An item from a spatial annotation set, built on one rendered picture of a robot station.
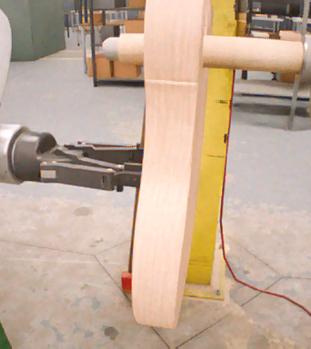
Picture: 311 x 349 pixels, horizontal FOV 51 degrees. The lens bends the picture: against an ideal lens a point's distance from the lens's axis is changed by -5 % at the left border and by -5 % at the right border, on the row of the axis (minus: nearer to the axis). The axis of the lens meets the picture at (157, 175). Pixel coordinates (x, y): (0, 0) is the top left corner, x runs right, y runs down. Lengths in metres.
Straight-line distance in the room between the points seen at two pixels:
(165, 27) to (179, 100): 0.06
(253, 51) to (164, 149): 0.13
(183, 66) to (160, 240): 0.15
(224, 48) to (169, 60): 0.08
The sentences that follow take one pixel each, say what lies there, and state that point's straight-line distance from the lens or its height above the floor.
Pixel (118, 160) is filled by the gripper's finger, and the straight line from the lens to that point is 0.51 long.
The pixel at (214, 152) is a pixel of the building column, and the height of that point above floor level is 0.75.
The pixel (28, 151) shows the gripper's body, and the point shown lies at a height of 1.11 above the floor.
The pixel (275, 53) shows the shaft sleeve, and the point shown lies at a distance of 0.35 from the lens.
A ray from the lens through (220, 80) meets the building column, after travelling 1.26.
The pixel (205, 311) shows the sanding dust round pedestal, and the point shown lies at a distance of 1.69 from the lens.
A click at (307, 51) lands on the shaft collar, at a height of 1.26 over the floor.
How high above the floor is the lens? 1.30
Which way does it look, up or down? 28 degrees down
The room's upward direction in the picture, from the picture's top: straight up
